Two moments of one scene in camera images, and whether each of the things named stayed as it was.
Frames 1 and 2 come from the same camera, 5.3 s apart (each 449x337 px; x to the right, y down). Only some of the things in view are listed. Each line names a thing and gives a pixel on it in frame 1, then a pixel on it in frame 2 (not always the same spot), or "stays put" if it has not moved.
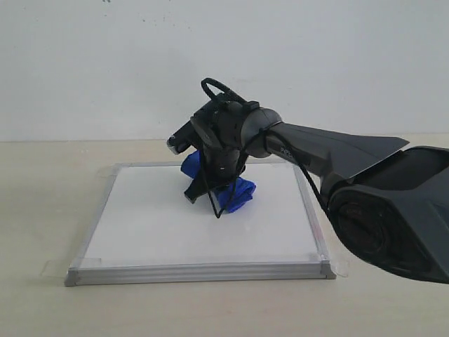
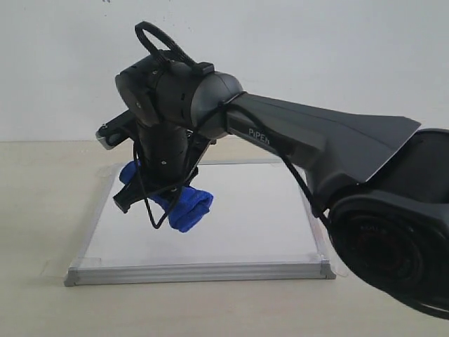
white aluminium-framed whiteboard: [144, 230] stays put
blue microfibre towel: [243, 192] → [186, 207]
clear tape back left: [108, 171] stays put
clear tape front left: [59, 267] stays put
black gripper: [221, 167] → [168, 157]
